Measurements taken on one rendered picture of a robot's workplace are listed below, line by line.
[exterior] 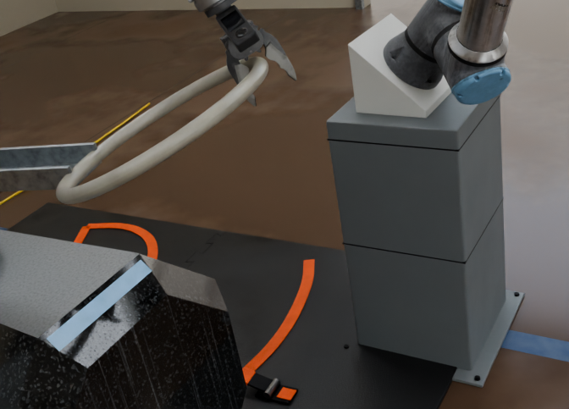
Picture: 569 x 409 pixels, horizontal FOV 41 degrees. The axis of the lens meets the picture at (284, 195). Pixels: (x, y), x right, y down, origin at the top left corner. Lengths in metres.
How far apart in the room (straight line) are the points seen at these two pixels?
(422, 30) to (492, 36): 0.27
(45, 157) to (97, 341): 0.43
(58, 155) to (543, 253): 1.96
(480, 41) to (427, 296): 0.85
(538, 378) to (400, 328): 0.45
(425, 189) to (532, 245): 1.02
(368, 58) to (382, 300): 0.79
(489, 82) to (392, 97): 0.31
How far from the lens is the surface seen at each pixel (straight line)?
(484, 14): 1.87
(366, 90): 2.20
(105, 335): 1.71
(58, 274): 1.86
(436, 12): 2.10
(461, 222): 2.20
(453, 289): 2.34
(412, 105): 2.15
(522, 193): 3.48
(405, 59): 2.17
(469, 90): 1.99
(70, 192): 1.41
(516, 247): 3.11
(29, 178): 1.67
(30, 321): 1.73
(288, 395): 2.49
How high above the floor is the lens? 1.71
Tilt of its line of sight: 28 degrees down
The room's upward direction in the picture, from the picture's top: 10 degrees counter-clockwise
